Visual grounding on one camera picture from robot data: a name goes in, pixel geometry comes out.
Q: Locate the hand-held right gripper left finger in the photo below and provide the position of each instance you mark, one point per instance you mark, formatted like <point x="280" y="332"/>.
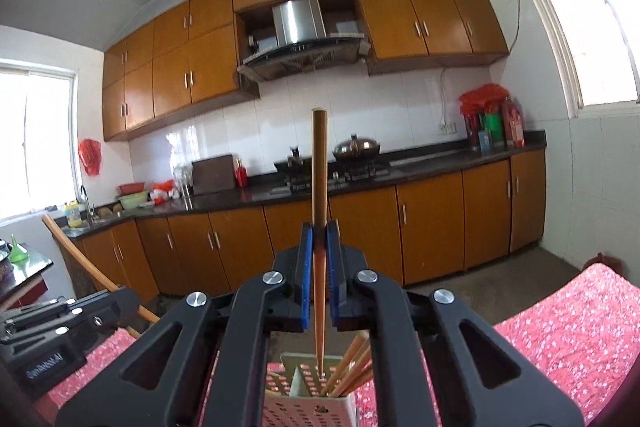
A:
<point x="306" y="277"/>

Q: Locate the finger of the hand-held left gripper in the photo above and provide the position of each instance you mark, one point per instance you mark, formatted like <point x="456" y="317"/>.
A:
<point x="107" y="309"/>

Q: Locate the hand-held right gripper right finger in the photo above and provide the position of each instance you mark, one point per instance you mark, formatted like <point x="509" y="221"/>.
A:
<point x="332" y="277"/>

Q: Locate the bamboo chopstick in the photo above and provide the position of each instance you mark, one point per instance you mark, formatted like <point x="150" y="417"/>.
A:
<point x="350" y="357"/>
<point x="320" y="167"/>
<point x="361" y="376"/>
<point x="356" y="367"/>
<point x="364" y="383"/>

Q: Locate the grey perforated utensil holder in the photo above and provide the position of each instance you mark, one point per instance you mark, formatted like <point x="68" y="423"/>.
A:
<point x="300" y="412"/>

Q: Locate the chopsticks in holder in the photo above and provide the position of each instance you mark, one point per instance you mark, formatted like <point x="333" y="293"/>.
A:
<point x="75" y="252"/>

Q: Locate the black side table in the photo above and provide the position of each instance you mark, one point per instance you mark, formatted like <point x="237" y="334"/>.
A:
<point x="27" y="269"/>

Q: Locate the yellow dish soap bottle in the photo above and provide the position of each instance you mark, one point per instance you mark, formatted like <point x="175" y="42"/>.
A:
<point x="74" y="216"/>

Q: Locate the gas stove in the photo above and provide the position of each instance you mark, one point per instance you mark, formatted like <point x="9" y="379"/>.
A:
<point x="350" y="174"/>

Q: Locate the green funnel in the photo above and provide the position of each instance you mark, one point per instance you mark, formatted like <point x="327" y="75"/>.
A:
<point x="18" y="252"/>

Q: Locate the brown lower kitchen cabinets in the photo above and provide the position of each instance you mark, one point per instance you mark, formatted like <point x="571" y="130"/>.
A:
<point x="430" y="227"/>

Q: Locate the brown kitchen cabinets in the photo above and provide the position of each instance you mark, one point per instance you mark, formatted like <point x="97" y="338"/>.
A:
<point x="430" y="227"/>
<point x="415" y="17"/>

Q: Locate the steel faucet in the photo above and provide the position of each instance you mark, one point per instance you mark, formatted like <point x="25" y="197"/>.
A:
<point x="86" y="202"/>

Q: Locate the green basin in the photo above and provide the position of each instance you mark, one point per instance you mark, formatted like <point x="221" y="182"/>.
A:
<point x="134" y="201"/>

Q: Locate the small red bottle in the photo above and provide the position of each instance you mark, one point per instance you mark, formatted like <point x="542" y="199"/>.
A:
<point x="241" y="174"/>

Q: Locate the red basin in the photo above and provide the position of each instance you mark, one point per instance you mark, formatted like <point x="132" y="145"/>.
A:
<point x="131" y="188"/>

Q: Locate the orange bag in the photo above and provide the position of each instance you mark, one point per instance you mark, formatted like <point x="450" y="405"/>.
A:
<point x="163" y="192"/>

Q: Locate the black wok with lid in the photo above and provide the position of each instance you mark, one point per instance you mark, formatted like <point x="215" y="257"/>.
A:
<point x="356" y="148"/>

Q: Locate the brown cutting board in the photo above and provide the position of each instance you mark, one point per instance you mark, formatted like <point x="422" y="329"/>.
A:
<point x="213" y="174"/>

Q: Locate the dark kitchen countertop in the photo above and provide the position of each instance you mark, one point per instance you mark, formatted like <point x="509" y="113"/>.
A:
<point x="425" y="162"/>

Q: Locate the hanging red plastic bag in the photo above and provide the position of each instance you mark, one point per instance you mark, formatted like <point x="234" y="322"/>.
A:
<point x="90" y="157"/>

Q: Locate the small window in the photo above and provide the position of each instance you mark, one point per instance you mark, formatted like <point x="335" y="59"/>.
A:
<point x="35" y="142"/>

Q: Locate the dark jar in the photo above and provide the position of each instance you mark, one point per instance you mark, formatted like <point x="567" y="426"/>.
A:
<point x="471" y="132"/>

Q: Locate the small blue box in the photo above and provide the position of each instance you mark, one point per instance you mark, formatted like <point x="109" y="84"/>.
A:
<point x="484" y="141"/>

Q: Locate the green container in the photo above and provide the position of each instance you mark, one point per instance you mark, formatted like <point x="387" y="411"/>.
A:
<point x="494" y="127"/>

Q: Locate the red floral tablecloth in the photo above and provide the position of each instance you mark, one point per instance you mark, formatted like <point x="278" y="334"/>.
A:
<point x="550" y="332"/>

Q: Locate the red plastic bag over bottles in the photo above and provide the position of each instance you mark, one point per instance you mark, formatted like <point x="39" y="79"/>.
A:
<point x="482" y="97"/>

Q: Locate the steel range hood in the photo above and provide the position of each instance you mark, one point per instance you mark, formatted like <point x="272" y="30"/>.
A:
<point x="300" y="37"/>

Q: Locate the dark red cloth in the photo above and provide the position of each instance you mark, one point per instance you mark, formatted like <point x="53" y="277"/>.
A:
<point x="602" y="263"/>

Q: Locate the brown upper kitchen cabinets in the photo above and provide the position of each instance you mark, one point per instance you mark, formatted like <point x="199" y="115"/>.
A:
<point x="415" y="17"/>

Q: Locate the large bright window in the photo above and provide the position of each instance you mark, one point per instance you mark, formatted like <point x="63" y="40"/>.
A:
<point x="590" y="7"/>

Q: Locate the white wall outlet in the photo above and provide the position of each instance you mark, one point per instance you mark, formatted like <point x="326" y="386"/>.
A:
<point x="448" y="127"/>

